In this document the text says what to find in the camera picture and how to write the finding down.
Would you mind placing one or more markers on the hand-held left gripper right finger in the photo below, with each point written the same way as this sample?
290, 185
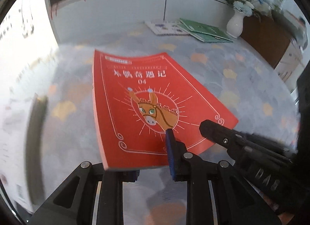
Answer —
171, 157

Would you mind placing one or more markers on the white warrior myth book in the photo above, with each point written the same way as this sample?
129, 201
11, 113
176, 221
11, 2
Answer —
37, 142

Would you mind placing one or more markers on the white low cabinet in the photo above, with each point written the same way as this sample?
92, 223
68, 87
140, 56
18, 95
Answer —
290, 62

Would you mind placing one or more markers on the red donkey cover book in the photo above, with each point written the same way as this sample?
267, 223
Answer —
116, 108

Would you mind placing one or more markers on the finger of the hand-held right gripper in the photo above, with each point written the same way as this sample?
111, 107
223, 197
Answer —
218, 134

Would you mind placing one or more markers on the green cover book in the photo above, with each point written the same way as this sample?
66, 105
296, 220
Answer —
213, 39
201, 27

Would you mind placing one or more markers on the white ceramic vase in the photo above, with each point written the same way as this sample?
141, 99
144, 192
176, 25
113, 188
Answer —
235, 26

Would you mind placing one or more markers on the brown wooden cabinet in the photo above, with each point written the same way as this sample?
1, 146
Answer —
266, 41

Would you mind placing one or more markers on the white bookshelf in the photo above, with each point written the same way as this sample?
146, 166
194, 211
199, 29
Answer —
109, 14

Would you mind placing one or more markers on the white blue-illustrated book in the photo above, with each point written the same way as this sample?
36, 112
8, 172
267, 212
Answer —
162, 27

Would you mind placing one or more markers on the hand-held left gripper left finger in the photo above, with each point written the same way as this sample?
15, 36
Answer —
112, 191

